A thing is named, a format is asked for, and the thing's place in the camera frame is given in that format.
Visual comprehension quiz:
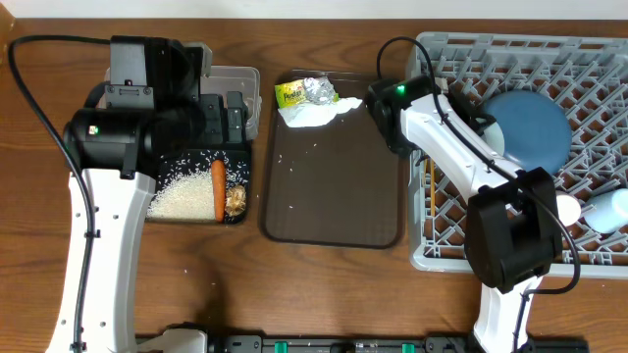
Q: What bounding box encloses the orange carrot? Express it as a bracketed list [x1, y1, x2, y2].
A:
[211, 160, 227, 223]

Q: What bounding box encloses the right black cable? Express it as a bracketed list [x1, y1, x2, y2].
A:
[376, 35, 583, 353]

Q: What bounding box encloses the left black cable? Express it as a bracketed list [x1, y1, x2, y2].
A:
[6, 34, 112, 353]

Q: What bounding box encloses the white blue cup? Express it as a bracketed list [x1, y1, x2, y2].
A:
[583, 188, 628, 233]

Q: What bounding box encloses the yellow-green snack wrapper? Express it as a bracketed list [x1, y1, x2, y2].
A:
[275, 79, 307, 109]

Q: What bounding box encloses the large blue plate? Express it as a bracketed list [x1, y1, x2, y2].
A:
[481, 90, 572, 175]

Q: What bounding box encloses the wooden chopstick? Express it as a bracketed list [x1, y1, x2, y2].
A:
[423, 156, 430, 175]
[429, 159, 437, 218]

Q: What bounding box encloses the brown morel mushroom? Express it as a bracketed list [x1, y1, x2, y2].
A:
[226, 184, 246, 217]

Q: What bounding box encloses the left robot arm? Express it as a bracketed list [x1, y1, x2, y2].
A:
[49, 35, 261, 352]

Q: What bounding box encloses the brown serving tray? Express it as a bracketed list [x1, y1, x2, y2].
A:
[259, 69, 406, 250]

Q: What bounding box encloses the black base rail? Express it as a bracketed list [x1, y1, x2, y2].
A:
[136, 323, 590, 353]

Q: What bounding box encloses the white pink cup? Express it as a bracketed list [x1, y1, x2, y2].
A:
[556, 190, 582, 227]

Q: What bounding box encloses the white paper napkin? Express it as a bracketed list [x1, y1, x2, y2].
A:
[278, 97, 362, 128]

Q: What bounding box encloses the aluminium foil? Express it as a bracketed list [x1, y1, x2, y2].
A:
[303, 76, 339, 105]

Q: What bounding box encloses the light blue rice bowl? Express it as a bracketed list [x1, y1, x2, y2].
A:
[482, 123, 505, 156]

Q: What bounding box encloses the black cable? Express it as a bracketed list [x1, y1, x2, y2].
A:
[6, 34, 112, 353]
[376, 35, 583, 353]

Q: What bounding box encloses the black plastic tray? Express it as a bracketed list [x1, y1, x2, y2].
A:
[144, 146, 253, 226]

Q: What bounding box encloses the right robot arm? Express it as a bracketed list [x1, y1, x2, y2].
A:
[365, 76, 562, 352]

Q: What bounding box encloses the grey dishwasher rack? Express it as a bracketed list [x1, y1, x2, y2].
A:
[407, 32, 627, 273]

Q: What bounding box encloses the pile of white rice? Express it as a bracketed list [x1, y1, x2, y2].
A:
[146, 151, 249, 222]

